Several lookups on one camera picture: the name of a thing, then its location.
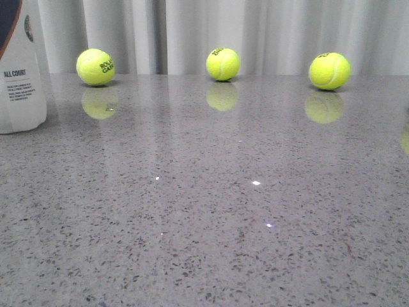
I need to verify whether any white Wilson tennis ball can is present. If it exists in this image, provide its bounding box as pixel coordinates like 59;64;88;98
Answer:
1;0;47;134

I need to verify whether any middle tennis ball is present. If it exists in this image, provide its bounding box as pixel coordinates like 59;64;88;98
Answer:
206;47;240;81

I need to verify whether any tennis ball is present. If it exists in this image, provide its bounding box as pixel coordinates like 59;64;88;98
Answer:
206;47;240;81
309;52;351;90

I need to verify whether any tennis ball Roland Garros print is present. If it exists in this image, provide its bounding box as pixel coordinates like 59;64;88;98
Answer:
76;49;115;86

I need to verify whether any right tennis ball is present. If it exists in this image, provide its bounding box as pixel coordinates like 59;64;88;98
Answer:
309;52;351;90

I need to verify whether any grey pleated curtain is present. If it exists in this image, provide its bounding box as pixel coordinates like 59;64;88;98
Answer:
28;1;408;75

